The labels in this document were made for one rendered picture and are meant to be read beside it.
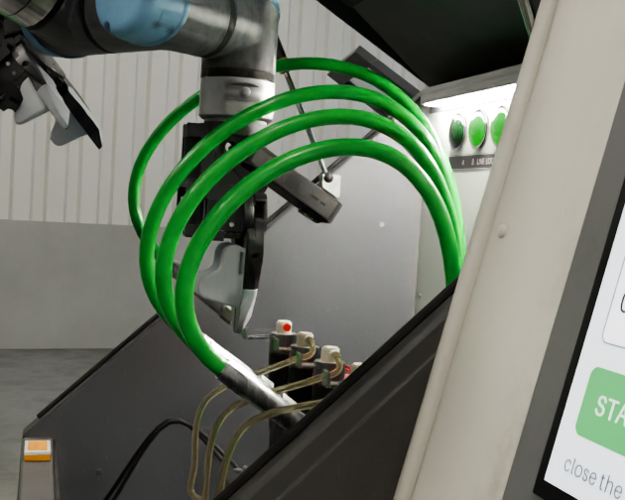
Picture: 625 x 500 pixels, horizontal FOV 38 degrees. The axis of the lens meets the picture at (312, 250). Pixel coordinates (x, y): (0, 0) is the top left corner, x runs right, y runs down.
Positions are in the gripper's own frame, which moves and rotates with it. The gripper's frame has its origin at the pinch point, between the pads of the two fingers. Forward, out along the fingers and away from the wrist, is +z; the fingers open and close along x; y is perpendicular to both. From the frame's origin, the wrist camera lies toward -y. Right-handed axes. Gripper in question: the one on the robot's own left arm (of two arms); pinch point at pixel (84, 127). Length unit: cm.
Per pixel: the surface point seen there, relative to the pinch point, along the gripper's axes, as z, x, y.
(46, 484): 31.7, 0.3, 26.0
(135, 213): 13.2, 0.3, 0.7
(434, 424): 55, 30, -16
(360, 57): -125, -287, -52
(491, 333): 53, 35, -23
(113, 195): -295, -544, 149
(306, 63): 12.5, 0.5, -24.8
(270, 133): 26.7, 22.1, -18.4
